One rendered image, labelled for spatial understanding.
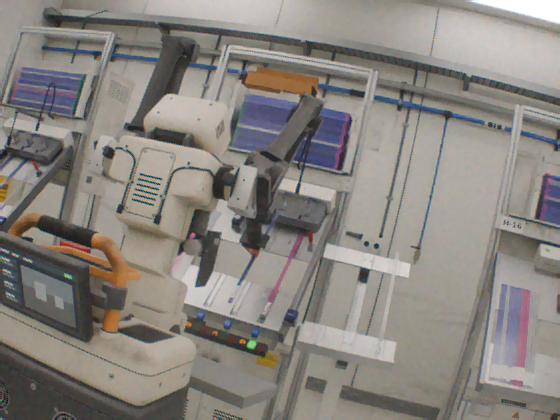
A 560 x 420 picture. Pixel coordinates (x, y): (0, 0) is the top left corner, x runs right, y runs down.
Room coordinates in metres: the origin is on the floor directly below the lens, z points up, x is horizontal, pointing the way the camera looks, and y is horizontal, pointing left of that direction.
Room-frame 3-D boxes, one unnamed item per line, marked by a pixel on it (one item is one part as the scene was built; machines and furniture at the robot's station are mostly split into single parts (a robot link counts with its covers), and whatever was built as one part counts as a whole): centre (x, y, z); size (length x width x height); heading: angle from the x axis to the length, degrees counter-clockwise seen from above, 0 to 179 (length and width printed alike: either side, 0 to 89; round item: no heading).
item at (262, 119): (2.67, 0.03, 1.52); 0.51 x 0.13 x 0.27; 76
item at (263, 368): (2.80, 0.06, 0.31); 0.70 x 0.65 x 0.62; 76
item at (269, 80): (2.98, 0.06, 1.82); 0.68 x 0.30 x 0.20; 76
